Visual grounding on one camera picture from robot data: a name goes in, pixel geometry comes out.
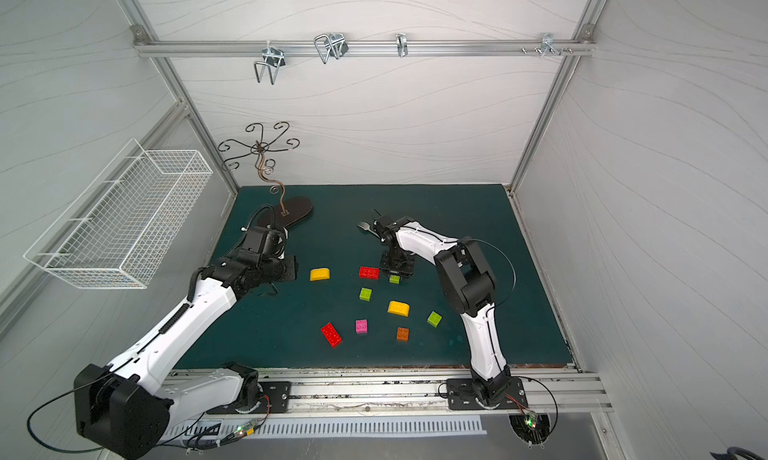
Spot small red brick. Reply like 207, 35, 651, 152
358, 266, 381, 280

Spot yellow curved brick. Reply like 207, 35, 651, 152
387, 301, 410, 317
310, 267, 331, 282

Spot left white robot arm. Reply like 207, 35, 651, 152
74, 225, 297, 459

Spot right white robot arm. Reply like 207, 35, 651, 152
373, 215, 512, 409

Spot silver metal spoon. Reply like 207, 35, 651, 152
357, 222, 379, 238

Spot brown metal hook stand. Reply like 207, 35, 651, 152
217, 121, 313, 230

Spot pink brick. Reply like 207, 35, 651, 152
355, 319, 368, 335

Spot orange brick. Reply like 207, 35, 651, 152
396, 327, 410, 342

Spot green table mat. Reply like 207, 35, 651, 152
179, 185, 572, 369

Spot long red brick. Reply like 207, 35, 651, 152
321, 322, 342, 348

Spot white vent strip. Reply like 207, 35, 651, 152
161, 415, 487, 441

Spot metal hook clamp left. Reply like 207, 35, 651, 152
253, 46, 286, 85

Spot metal hook clamp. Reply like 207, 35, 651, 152
313, 32, 349, 64
253, 46, 286, 85

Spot small metal clip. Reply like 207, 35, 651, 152
395, 33, 408, 58

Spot metal hook clamp centre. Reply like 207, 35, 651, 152
313, 32, 349, 64

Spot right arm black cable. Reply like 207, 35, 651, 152
467, 237, 518, 308

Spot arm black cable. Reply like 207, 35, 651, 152
467, 237, 518, 308
26, 375, 115, 455

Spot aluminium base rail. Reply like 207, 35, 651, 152
161, 367, 614, 422

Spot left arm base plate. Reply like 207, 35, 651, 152
206, 381, 292, 415

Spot white wire basket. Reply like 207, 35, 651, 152
23, 139, 213, 290

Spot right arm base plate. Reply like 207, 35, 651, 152
438, 377, 529, 411

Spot aluminium crossbar rail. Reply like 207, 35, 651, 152
134, 37, 597, 59

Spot metal bracket right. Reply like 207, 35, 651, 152
520, 33, 573, 57

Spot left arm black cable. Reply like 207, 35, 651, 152
26, 375, 115, 455

